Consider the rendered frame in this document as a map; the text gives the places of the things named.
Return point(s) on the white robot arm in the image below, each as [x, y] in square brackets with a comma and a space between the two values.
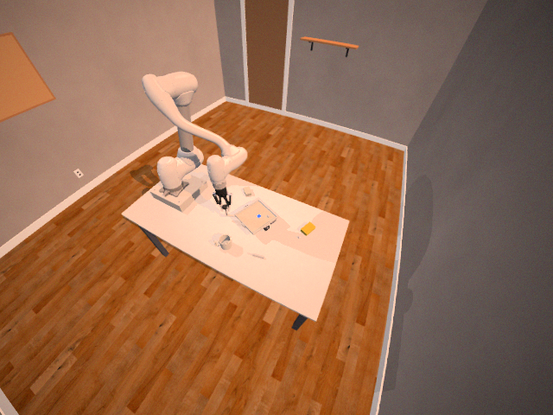
[172, 94]

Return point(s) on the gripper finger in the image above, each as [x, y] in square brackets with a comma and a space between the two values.
[218, 201]
[228, 203]

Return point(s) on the grey mug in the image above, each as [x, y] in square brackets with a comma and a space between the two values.
[225, 240]

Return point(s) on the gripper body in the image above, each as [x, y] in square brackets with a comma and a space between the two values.
[221, 192]

